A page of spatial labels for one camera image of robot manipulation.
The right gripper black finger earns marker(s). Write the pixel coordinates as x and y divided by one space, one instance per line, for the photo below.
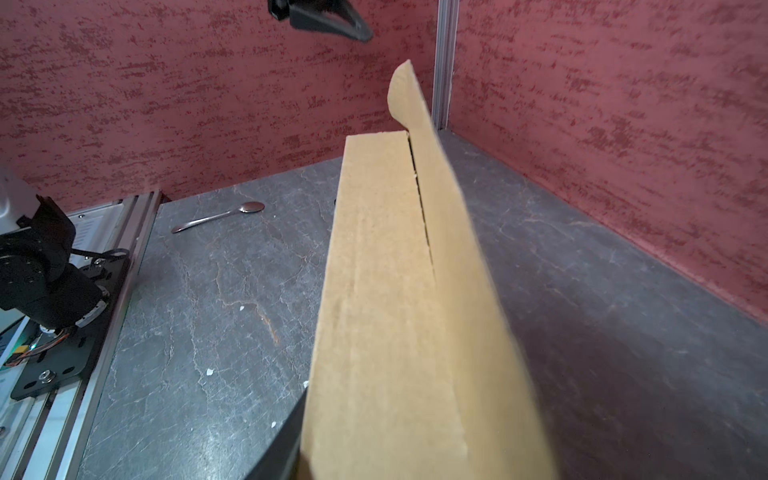
281 459

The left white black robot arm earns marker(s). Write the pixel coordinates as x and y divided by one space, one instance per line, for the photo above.
37 278

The brown handled spoon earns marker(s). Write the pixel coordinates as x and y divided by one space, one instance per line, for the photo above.
250 207

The brown cardboard box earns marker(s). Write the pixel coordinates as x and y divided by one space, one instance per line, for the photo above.
415 373

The aluminium front rail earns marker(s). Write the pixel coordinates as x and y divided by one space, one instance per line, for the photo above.
44 437

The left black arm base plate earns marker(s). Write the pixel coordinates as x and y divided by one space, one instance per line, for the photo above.
74 358

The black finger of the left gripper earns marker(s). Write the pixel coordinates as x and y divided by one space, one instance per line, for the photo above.
335 17

